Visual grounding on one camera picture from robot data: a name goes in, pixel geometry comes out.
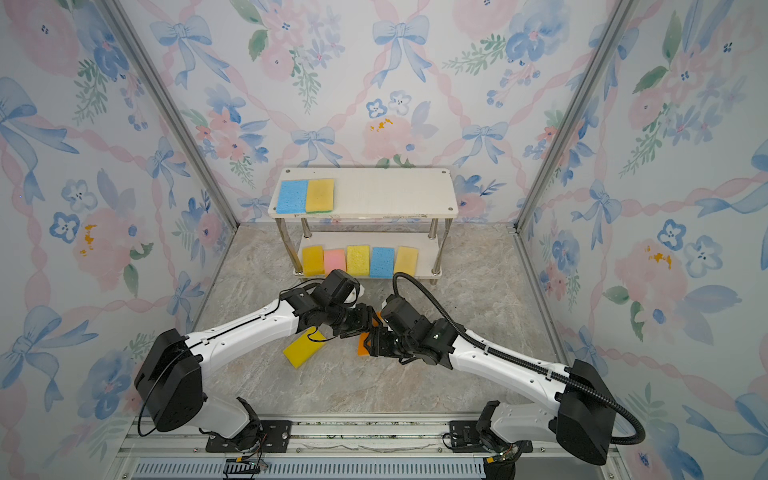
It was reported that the orange sponge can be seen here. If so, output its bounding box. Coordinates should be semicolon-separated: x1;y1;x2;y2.
357;312;381;357

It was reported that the pink sponge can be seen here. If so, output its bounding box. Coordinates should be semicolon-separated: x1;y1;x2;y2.
323;249;347;276

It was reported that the blue sponge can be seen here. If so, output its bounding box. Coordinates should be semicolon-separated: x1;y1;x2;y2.
276;180;309;215
369;247;395;279

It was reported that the yellow porous sponge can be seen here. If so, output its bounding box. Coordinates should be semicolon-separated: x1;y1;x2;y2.
346;245;371;277

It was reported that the small tan sponge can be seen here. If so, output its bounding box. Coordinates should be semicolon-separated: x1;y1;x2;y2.
393;246;419;277

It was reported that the tan yellow sponge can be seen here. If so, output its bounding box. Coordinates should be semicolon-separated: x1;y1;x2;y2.
305;179;335;214

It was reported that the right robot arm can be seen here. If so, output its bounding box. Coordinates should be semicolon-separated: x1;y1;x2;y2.
363;295;616;465

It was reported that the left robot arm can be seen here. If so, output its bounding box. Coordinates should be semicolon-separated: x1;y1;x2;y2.
134;270;376;452

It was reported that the white two-tier shelf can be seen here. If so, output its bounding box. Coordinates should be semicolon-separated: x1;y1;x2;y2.
268;167;459;283

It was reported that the bright yellow sponge left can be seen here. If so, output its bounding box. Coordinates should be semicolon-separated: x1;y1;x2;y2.
283;328;328;369

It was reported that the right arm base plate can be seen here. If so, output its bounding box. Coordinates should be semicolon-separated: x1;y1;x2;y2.
443;420;533;454

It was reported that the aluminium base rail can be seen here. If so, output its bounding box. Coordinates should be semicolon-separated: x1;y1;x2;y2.
106;413;629;479

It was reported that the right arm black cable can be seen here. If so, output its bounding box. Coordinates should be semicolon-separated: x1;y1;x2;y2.
392;271;647;446

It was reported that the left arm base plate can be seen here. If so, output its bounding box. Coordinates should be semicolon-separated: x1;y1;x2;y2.
205;419;293;454

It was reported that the left aluminium corner post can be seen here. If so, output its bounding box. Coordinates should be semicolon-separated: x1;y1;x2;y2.
95;0;239;230

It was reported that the aluminium corner post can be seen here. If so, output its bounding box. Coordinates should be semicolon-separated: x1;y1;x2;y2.
95;0;239;230
514;0;636;235

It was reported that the right aluminium corner post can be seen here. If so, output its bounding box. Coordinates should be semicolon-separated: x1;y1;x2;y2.
514;0;636;235

